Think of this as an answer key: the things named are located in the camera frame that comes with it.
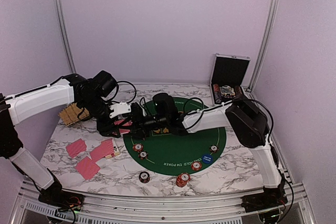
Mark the blue small blind button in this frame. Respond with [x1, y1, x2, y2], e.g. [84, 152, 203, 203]
[202, 154, 214, 164]

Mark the playing card box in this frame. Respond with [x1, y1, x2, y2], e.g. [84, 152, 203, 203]
[104, 140, 120, 159]

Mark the aluminium frame post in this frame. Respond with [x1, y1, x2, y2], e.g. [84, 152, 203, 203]
[248, 0, 279, 92]
[54, 0, 77, 74]

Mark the aluminium poker chip case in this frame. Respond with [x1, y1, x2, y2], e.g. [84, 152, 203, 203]
[210, 53, 250, 104]

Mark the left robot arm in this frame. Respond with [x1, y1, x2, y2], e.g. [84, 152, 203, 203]
[1, 70, 131, 206]

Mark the right aluminium frame post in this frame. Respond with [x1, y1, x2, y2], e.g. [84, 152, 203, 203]
[248, 0, 279, 92]

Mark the left aluminium frame post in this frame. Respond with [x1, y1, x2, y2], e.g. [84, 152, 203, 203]
[54, 0, 77, 74]

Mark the black poker chip stack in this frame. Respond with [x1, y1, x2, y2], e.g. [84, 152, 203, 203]
[139, 172, 150, 184]

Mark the round green poker mat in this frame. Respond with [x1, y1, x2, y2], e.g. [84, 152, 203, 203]
[123, 98, 227, 176]

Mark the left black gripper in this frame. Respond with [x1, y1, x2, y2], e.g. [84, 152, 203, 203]
[80, 95, 120, 137]

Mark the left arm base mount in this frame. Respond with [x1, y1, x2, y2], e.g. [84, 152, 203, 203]
[38, 191, 85, 210]

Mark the red poker chip stack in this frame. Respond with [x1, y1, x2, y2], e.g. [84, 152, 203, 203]
[176, 173, 190, 187]

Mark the woven bamboo tray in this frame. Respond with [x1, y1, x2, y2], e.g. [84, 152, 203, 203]
[58, 103, 90, 126]

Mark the front aluminium rail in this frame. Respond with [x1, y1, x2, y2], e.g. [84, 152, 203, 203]
[10, 180, 316, 223]

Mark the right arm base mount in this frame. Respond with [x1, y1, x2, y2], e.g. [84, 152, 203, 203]
[241, 193, 288, 212]

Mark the red card pile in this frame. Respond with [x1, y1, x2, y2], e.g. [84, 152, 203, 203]
[66, 138, 87, 158]
[75, 157, 100, 180]

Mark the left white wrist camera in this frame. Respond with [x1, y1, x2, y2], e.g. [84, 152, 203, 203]
[109, 102, 131, 119]

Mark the red card pile front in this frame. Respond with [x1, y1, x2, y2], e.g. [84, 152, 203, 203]
[75, 157, 100, 180]

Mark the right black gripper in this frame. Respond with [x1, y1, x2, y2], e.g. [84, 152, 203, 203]
[119, 110, 169, 138]

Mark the red playing card deck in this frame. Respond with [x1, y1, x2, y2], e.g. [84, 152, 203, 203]
[90, 139, 114, 162]

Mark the red playing card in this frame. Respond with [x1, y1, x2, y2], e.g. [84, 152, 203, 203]
[114, 120, 132, 135]

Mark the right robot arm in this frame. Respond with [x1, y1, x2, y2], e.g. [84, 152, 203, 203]
[130, 93, 286, 207]

